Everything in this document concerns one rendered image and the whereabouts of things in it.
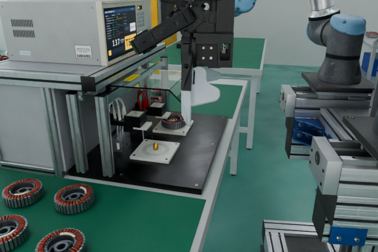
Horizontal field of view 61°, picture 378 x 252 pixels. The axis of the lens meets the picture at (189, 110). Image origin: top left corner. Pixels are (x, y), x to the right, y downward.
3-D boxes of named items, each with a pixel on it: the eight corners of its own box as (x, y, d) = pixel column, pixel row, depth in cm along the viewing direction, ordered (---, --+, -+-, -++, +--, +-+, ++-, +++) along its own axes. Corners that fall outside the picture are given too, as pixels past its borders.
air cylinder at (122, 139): (131, 144, 129) (130, 131, 127) (122, 152, 122) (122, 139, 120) (119, 143, 130) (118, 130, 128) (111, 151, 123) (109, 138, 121)
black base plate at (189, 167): (228, 120, 159) (228, 116, 158) (201, 195, 100) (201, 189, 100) (139, 112, 169) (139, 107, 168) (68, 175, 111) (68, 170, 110)
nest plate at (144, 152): (180, 145, 128) (180, 142, 127) (169, 163, 114) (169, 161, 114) (144, 141, 131) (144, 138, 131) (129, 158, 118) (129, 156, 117)
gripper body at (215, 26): (232, 72, 50) (235, -10, 46) (177, 71, 51) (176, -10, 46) (230, 62, 57) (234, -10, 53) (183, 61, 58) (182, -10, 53)
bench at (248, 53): (262, 91, 453) (266, 38, 426) (255, 152, 285) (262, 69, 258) (187, 86, 478) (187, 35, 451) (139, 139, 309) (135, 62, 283)
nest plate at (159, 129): (193, 122, 150) (193, 120, 149) (185, 135, 136) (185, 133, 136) (163, 120, 153) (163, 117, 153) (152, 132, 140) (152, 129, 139)
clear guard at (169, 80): (202, 87, 121) (202, 72, 119) (187, 108, 100) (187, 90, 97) (123, 82, 129) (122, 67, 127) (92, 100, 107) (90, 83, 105)
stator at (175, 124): (189, 121, 148) (189, 113, 147) (181, 131, 138) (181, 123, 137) (166, 118, 151) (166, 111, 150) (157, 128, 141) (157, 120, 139)
